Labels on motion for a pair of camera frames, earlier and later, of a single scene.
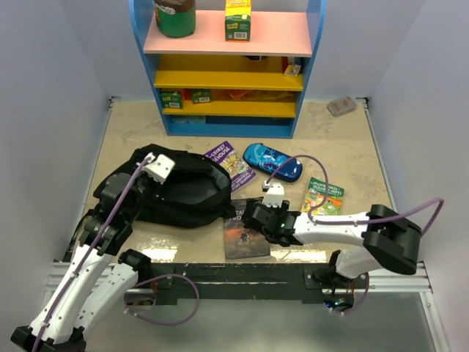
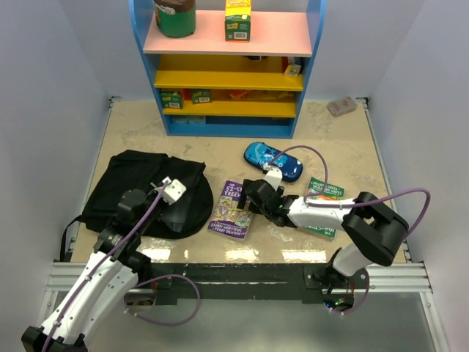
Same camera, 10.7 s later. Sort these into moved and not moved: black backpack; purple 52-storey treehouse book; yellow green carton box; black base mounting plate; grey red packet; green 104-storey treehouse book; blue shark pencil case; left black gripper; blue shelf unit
Moved: black backpack; left black gripper; purple 52-storey treehouse book
Not moved: blue shark pencil case; black base mounting plate; green 104-storey treehouse book; grey red packet; blue shelf unit; yellow green carton box
